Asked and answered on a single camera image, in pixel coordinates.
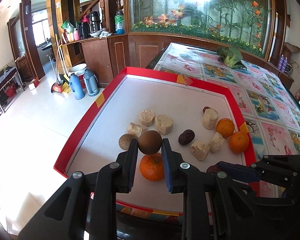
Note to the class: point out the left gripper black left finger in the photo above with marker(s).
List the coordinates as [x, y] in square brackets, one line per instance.
[127, 161]

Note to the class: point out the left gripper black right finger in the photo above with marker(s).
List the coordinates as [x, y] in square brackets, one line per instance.
[174, 176]

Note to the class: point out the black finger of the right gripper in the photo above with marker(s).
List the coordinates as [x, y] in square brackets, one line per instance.
[239, 172]

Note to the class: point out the orange mandarin fruit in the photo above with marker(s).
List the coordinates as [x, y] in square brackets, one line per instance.
[151, 167]

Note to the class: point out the brown round longan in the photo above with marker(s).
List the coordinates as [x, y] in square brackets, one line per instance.
[150, 142]

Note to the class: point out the long red jujube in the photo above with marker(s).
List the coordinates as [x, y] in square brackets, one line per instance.
[214, 169]

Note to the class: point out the beige sugarcane chunk front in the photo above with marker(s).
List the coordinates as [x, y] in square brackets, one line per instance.
[163, 124]

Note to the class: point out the beige sugarcane chunk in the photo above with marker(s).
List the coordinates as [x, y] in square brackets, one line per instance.
[147, 118]
[163, 124]
[210, 117]

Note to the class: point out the dark red jujube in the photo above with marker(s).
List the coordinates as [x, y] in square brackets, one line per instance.
[186, 137]

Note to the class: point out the beige sugarcane chunk low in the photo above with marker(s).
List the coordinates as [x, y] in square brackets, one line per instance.
[200, 150]

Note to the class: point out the orange mandarin in tray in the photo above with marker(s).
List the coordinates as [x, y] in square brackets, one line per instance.
[225, 127]
[238, 142]

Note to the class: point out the light brown longan in tray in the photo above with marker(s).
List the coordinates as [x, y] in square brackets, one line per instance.
[125, 140]

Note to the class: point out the red white tray box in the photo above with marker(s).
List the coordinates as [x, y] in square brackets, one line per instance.
[149, 106]

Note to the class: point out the beige sugarcane chunk split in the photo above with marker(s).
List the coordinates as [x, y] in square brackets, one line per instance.
[136, 130]

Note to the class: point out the beige sugarcane chunk left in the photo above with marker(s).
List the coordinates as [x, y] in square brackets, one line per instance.
[147, 118]

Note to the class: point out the colourful fruit print tablecloth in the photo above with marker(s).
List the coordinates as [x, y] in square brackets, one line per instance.
[270, 112]

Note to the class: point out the beige sugarcane chunk right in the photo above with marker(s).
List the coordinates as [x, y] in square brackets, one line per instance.
[210, 117]

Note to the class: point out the grey-blue thermos flask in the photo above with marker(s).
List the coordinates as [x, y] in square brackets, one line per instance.
[90, 81]

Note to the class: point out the blue thermos flask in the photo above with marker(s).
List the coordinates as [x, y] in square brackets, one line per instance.
[76, 87]

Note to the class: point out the purple bottle pair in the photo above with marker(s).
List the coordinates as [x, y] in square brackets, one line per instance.
[282, 63]

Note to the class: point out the red broom and dustpan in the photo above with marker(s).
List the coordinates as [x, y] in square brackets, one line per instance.
[61, 84]

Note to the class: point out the green leafy vegetable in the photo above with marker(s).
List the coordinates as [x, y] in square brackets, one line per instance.
[230, 57]

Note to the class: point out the green water bottle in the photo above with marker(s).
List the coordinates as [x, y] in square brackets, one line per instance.
[119, 22]

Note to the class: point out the black thermos jug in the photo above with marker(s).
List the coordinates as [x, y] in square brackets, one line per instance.
[94, 21]

